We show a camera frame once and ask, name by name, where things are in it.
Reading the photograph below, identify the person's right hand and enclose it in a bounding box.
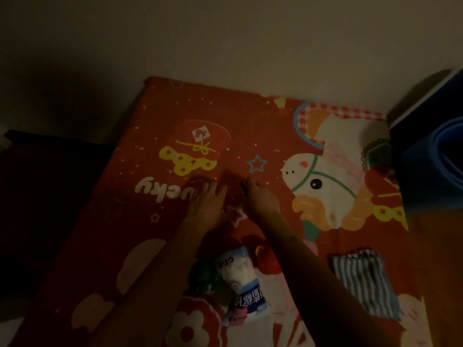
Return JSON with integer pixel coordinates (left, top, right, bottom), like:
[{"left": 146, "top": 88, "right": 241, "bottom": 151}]
[{"left": 240, "top": 176, "right": 283, "bottom": 225}]

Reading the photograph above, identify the person's left hand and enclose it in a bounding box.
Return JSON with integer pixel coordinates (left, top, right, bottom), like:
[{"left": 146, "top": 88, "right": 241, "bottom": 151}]
[{"left": 182, "top": 180, "right": 229, "bottom": 232}]

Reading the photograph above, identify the person's right forearm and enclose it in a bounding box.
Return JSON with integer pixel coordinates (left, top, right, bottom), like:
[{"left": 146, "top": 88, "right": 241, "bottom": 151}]
[{"left": 253, "top": 213, "right": 404, "bottom": 347}]

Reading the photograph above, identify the person's left forearm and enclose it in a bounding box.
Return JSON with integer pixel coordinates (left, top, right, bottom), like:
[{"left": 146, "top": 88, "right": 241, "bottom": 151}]
[{"left": 86, "top": 222, "right": 218, "bottom": 347}]

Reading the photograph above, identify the green object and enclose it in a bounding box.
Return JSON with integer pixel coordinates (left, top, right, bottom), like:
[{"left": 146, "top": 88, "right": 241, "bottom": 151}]
[{"left": 188, "top": 259, "right": 222, "bottom": 296}]

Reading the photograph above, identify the white and blue packet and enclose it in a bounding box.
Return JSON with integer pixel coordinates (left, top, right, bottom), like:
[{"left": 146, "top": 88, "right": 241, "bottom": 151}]
[{"left": 215, "top": 247, "right": 272, "bottom": 326}]

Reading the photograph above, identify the red cartoon print table cloth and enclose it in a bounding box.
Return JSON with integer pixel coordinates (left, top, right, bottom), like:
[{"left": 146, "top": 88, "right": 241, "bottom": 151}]
[{"left": 10, "top": 76, "right": 435, "bottom": 347}]

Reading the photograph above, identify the blue white striped cloth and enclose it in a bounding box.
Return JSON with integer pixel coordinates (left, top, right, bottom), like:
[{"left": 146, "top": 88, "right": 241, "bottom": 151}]
[{"left": 328, "top": 249, "right": 403, "bottom": 321}]

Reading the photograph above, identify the blue rolled mat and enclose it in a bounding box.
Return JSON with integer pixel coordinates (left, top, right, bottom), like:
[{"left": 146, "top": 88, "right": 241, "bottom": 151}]
[{"left": 399, "top": 116, "right": 463, "bottom": 214}]

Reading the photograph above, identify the dark storage box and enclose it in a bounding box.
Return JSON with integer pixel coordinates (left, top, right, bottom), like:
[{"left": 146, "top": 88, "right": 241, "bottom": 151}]
[{"left": 386, "top": 68, "right": 463, "bottom": 215}]

